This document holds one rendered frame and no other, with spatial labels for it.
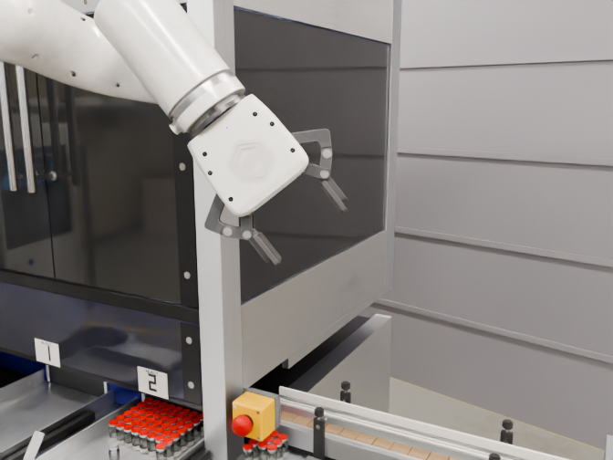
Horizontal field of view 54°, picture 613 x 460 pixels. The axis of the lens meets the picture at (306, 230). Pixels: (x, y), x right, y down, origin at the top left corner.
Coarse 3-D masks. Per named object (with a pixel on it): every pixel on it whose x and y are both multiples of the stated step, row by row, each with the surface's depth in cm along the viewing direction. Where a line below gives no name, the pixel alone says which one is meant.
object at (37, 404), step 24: (24, 384) 156; (48, 384) 160; (0, 408) 147; (24, 408) 147; (48, 408) 147; (72, 408) 147; (96, 408) 145; (0, 432) 137; (24, 432) 137; (48, 432) 133; (0, 456) 123
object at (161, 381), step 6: (138, 366) 132; (138, 372) 133; (144, 372) 132; (150, 372) 131; (156, 372) 130; (162, 372) 129; (138, 378) 133; (144, 378) 132; (150, 378) 131; (156, 378) 130; (162, 378) 129; (144, 384) 132; (156, 384) 131; (162, 384) 130; (144, 390) 133; (162, 390) 130; (162, 396) 130; (168, 396) 130
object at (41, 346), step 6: (36, 342) 148; (42, 342) 147; (48, 342) 146; (36, 348) 148; (42, 348) 147; (54, 348) 145; (36, 354) 149; (42, 354) 148; (54, 354) 145; (36, 360) 149; (42, 360) 148; (48, 360) 147; (54, 360) 146
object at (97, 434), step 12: (120, 408) 141; (108, 420) 138; (84, 432) 132; (96, 432) 135; (108, 432) 137; (60, 444) 126; (72, 444) 129; (84, 444) 132; (96, 444) 132; (108, 444) 132; (48, 456) 124; (60, 456) 126; (72, 456) 127; (84, 456) 127; (96, 456) 127; (108, 456) 127; (120, 456) 127; (132, 456) 127; (144, 456) 127; (180, 456) 122
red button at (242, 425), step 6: (234, 420) 118; (240, 420) 117; (246, 420) 117; (234, 426) 117; (240, 426) 117; (246, 426) 117; (252, 426) 118; (234, 432) 118; (240, 432) 117; (246, 432) 117
